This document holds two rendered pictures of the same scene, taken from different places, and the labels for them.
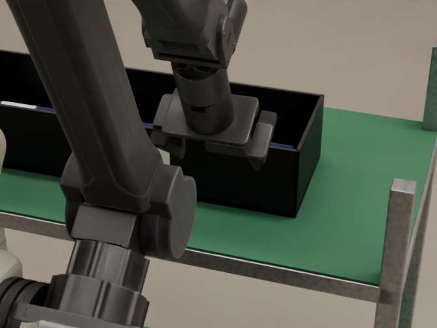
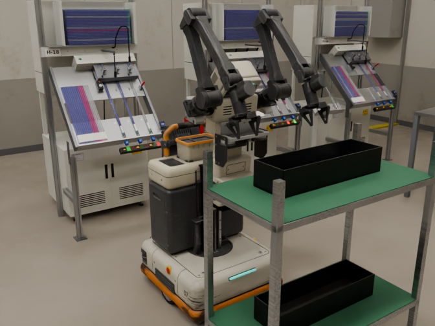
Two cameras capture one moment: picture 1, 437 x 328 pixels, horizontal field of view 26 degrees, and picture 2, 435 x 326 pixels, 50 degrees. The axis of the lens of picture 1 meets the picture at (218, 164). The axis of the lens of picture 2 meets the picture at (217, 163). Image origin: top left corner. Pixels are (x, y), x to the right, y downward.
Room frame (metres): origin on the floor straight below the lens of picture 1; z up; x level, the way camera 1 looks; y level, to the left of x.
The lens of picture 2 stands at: (2.07, -1.57, 1.59)
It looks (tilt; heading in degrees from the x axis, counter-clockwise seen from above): 17 degrees down; 128
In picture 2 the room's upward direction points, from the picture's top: straight up
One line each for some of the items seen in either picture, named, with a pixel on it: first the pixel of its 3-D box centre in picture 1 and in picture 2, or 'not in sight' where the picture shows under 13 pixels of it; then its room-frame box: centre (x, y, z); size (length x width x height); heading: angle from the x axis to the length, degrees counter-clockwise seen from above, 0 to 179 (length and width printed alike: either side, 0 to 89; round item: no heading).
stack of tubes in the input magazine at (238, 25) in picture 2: not in sight; (244, 24); (-0.61, 2.23, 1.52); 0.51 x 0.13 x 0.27; 72
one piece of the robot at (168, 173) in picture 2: not in sight; (200, 193); (0.37, 0.41, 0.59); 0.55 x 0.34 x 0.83; 73
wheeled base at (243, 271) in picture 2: not in sight; (209, 264); (0.46, 0.38, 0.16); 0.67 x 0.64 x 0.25; 163
